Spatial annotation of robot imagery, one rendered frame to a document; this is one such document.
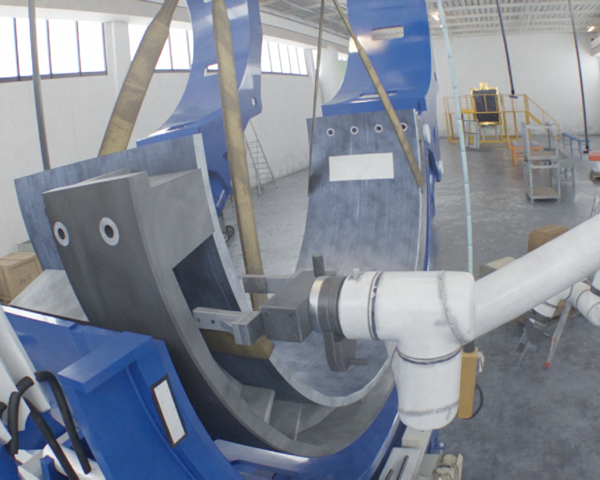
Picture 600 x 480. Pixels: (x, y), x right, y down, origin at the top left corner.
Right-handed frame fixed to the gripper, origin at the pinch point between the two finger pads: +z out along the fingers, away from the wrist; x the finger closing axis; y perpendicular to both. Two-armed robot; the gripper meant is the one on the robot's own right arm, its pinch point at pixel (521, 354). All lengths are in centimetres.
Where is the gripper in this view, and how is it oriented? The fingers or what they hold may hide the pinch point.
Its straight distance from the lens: 170.9
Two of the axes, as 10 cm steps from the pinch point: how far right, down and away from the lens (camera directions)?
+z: -2.9, 9.2, 2.8
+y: 8.9, 3.7, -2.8
